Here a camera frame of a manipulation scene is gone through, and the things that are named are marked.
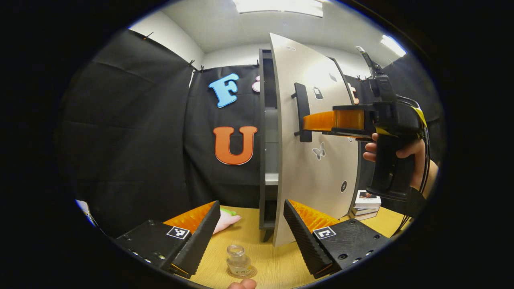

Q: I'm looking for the black door handle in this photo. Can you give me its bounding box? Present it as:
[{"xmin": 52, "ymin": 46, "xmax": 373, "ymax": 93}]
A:
[{"xmin": 291, "ymin": 82, "xmax": 313, "ymax": 143}]

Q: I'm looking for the dark grey cabinet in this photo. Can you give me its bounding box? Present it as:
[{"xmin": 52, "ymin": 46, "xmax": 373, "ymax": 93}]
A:
[{"xmin": 258, "ymin": 49, "xmax": 361, "ymax": 242}]

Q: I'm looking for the round brown coaster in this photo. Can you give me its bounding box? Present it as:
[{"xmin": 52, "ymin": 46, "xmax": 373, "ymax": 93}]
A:
[{"xmin": 226, "ymin": 265, "xmax": 257, "ymax": 279}]

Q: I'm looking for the black backdrop cloth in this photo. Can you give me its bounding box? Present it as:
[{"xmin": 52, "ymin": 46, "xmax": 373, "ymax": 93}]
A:
[{"xmin": 54, "ymin": 29, "xmax": 446, "ymax": 237}]

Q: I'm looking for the large ceiling light panel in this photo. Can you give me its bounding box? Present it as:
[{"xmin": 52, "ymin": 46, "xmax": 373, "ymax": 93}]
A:
[{"xmin": 233, "ymin": 0, "xmax": 324, "ymax": 17}]

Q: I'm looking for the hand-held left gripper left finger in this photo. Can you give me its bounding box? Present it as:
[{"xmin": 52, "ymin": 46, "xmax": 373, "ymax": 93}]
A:
[{"xmin": 114, "ymin": 200, "xmax": 221, "ymax": 278}]

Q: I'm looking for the small ceiling light panel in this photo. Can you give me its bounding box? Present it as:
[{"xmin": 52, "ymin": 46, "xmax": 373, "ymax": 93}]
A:
[{"xmin": 379, "ymin": 35, "xmax": 407, "ymax": 57}]

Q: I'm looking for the clear plastic bottle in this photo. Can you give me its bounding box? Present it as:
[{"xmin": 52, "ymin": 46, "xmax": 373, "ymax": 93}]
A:
[{"xmin": 226, "ymin": 244, "xmax": 253, "ymax": 277}]

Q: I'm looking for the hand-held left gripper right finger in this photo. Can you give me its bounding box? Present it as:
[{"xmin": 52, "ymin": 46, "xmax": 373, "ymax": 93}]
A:
[{"xmin": 283, "ymin": 199, "xmax": 392, "ymax": 279}]

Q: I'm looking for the pink plush toy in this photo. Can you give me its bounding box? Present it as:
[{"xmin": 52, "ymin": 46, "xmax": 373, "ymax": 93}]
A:
[{"xmin": 213, "ymin": 208, "xmax": 242, "ymax": 234}]

